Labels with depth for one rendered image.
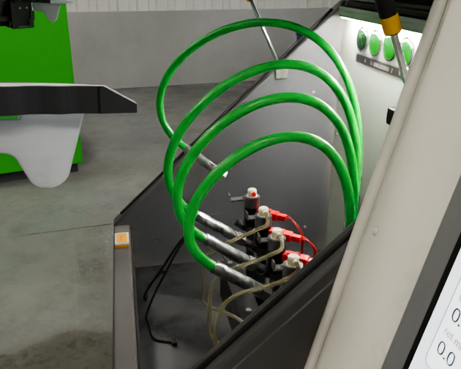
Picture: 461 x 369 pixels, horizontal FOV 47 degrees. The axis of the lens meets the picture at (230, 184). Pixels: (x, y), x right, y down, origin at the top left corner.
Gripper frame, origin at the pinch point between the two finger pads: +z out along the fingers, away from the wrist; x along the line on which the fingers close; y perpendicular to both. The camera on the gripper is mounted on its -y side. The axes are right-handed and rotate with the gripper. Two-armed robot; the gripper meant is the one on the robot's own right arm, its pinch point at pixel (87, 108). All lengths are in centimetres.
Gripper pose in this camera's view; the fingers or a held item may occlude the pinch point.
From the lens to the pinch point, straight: 23.9
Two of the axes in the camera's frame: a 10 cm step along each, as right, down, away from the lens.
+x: -1.5, 2.4, -9.6
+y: -0.3, 9.7, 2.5
